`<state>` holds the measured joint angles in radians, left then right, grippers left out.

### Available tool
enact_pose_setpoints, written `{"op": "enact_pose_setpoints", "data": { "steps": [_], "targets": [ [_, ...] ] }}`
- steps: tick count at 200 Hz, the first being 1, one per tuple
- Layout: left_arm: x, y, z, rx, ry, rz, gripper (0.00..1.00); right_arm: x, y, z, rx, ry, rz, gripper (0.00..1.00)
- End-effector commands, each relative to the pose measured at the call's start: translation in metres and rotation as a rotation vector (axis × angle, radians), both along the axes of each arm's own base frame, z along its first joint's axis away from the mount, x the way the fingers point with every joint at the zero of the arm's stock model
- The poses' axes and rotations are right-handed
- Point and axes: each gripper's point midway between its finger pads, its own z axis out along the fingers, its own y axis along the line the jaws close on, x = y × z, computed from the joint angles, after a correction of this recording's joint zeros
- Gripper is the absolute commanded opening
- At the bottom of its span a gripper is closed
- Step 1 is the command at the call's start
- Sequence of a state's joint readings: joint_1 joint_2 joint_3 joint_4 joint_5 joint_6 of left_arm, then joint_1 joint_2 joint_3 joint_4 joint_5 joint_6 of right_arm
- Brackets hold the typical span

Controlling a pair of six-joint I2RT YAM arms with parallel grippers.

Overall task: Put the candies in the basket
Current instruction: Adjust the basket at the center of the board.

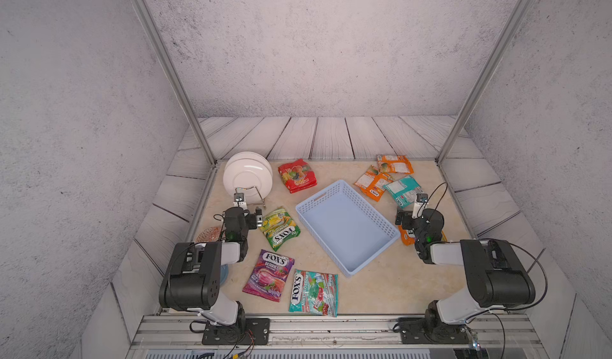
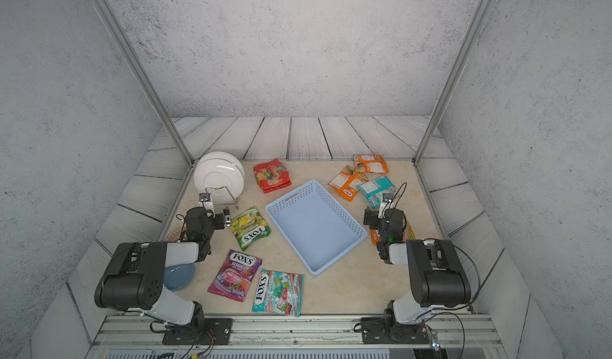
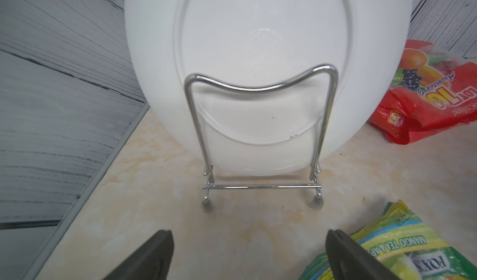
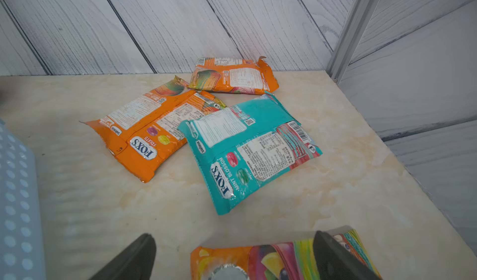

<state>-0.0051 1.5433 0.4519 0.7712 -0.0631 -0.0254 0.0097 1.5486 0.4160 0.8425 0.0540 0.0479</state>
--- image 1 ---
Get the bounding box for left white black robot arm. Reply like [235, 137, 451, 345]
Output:
[159, 207, 263, 333]

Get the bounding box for teal white candy bag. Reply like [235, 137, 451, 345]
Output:
[383, 175, 423, 209]

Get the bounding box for aluminium front rail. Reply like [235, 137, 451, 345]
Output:
[130, 314, 548, 358]

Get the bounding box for orange candy bag far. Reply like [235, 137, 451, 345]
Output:
[377, 155, 414, 174]

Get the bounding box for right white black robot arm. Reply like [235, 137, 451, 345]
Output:
[395, 209, 536, 338]

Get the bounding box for white plate stack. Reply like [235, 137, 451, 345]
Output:
[222, 152, 273, 205]

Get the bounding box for teal red Fox's candy bag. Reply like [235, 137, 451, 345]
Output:
[288, 270, 339, 318]

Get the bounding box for orange multicolour Fox's candy bag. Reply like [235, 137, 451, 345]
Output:
[398, 226, 448, 246]

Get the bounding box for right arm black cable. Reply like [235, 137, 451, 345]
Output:
[417, 181, 549, 359]

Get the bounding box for light blue plastic basket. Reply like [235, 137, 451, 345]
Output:
[296, 180, 400, 278]

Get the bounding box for left aluminium frame post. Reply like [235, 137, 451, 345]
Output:
[131, 0, 217, 166]

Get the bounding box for right aluminium frame post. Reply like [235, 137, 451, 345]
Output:
[435, 0, 534, 167]

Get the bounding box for green yellow Fox's candy bag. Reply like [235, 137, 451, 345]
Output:
[259, 207, 301, 252]

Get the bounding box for blue small plate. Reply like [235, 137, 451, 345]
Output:
[220, 265, 229, 286]

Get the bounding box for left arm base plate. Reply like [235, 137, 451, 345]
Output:
[202, 318, 270, 346]

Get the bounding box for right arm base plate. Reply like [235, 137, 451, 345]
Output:
[392, 318, 472, 345]

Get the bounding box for aluminium frame post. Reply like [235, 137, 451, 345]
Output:
[435, 0, 534, 167]
[131, 0, 217, 166]

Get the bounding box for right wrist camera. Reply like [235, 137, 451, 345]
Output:
[412, 193, 429, 219]

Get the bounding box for orange candy bag near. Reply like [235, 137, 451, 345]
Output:
[355, 166, 394, 202]

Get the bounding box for purple Fox's candy bag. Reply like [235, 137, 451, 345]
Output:
[242, 250, 295, 303]

